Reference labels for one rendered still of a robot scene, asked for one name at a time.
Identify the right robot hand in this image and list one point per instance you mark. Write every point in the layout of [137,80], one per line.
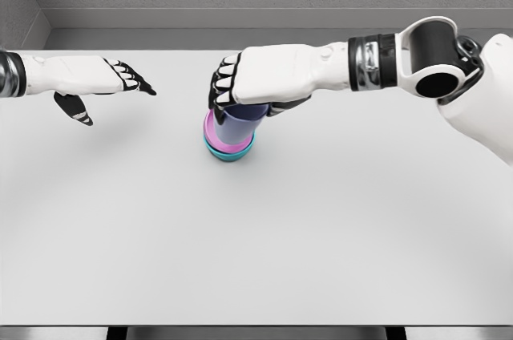
[264,73]

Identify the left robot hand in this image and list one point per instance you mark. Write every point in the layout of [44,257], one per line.
[84,75]

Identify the purple cup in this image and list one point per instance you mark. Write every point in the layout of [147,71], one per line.
[239,123]

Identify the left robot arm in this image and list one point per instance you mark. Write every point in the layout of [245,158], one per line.
[24,73]

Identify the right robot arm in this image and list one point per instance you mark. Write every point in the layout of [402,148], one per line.
[421,67]

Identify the pink bowl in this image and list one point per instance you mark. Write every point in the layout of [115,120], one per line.
[212,131]

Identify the teal bowl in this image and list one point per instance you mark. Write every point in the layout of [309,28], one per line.
[228,155]

